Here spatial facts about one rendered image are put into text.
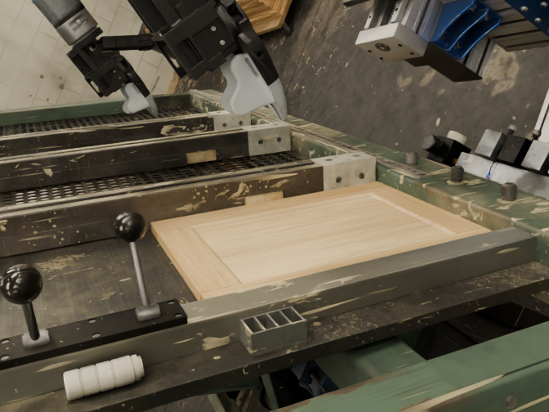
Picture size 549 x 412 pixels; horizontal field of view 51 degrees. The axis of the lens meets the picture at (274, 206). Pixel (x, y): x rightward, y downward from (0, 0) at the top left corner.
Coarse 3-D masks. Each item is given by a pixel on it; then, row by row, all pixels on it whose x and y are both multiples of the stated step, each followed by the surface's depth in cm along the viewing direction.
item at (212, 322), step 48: (480, 240) 84; (528, 240) 84; (288, 288) 73; (336, 288) 73; (384, 288) 76; (432, 288) 79; (144, 336) 64; (192, 336) 66; (0, 384) 59; (48, 384) 61
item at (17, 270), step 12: (24, 264) 54; (12, 276) 53; (24, 276) 53; (36, 276) 54; (0, 288) 53; (12, 288) 52; (24, 288) 53; (36, 288) 54; (12, 300) 53; (24, 300) 53; (24, 312) 57; (36, 324) 59; (24, 336) 61; (36, 336) 60; (48, 336) 61
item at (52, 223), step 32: (320, 160) 120; (352, 160) 119; (128, 192) 106; (160, 192) 104; (192, 192) 107; (224, 192) 109; (256, 192) 112; (288, 192) 115; (0, 224) 95; (32, 224) 97; (64, 224) 99; (96, 224) 101; (0, 256) 96
